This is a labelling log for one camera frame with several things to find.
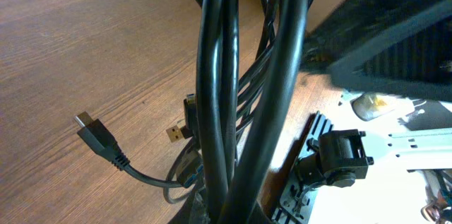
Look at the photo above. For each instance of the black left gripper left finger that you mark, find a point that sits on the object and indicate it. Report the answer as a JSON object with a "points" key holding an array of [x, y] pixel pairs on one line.
{"points": [[194, 209]]}

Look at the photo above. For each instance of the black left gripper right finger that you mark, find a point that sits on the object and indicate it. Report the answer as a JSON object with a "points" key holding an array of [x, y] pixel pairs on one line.
{"points": [[258, 216]]}

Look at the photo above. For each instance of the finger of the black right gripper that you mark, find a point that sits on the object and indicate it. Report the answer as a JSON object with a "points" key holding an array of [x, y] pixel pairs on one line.
{"points": [[399, 47]]}

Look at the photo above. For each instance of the aluminium table frame rail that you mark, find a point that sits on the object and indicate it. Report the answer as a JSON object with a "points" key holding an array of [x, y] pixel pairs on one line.
{"points": [[295, 201]]}

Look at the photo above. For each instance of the black clamp mount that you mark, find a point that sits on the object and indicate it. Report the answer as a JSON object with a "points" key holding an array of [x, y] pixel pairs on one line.
{"points": [[341, 158]]}

